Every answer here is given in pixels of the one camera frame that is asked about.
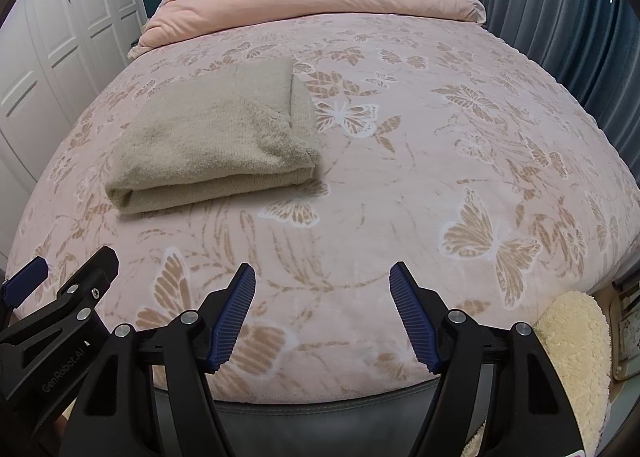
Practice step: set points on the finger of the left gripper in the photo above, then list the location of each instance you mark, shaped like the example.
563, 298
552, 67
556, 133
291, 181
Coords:
16, 290

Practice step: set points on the beige bedside box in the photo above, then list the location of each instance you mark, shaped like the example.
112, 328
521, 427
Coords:
620, 305

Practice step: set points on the blue grey curtain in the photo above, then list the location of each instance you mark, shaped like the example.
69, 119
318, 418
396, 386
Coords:
589, 46

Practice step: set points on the beige knit sweater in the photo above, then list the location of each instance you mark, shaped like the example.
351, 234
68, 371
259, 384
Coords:
244, 129

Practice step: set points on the pink butterfly bed blanket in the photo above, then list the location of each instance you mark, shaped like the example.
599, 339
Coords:
442, 147

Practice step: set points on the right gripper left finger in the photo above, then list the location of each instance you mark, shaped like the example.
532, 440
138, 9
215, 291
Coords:
115, 413

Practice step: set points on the dark bed frame footboard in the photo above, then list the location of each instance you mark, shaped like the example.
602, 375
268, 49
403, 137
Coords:
385, 424

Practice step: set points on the white wardrobe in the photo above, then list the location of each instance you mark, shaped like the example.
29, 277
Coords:
56, 57

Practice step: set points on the cream fluffy cushion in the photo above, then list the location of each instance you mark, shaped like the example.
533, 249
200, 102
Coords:
574, 332

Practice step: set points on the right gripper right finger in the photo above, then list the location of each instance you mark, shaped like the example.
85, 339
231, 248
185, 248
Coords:
529, 413

